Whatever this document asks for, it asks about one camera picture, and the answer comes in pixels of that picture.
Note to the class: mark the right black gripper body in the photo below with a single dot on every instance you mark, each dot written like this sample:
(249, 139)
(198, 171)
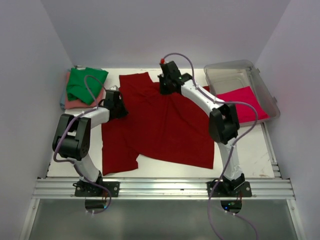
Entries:
(164, 86)

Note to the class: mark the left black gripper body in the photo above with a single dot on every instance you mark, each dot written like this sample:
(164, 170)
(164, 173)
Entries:
(121, 111)

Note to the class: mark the dark red t-shirt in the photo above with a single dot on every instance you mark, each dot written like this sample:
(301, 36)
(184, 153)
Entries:
(169, 128)

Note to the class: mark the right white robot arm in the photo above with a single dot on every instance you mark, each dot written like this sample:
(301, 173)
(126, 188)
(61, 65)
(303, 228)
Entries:
(223, 124)

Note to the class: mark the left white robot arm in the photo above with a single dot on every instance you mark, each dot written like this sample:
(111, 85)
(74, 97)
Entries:
(71, 142)

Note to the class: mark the green t-shirt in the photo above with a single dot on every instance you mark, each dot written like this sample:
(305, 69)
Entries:
(80, 79)

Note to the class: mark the folded salmon pink t-shirt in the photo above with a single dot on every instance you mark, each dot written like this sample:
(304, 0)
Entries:
(77, 104)

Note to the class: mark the folded light blue t-shirt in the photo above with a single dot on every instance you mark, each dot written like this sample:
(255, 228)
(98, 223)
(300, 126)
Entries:
(63, 100)

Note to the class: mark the clear plastic storage bin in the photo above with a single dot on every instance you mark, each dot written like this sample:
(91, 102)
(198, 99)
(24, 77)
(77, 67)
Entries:
(229, 76)

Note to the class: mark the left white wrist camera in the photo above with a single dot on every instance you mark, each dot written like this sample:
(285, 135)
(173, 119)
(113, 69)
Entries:
(114, 88)

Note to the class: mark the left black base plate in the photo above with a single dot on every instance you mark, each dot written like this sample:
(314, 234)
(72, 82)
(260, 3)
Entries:
(112, 188)

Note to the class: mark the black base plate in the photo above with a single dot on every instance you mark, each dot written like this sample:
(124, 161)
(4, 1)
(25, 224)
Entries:
(112, 188)
(226, 189)

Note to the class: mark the aluminium mounting rail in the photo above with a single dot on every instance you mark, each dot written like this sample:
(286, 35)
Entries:
(164, 189)

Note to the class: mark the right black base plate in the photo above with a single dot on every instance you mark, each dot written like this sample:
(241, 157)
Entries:
(226, 189)

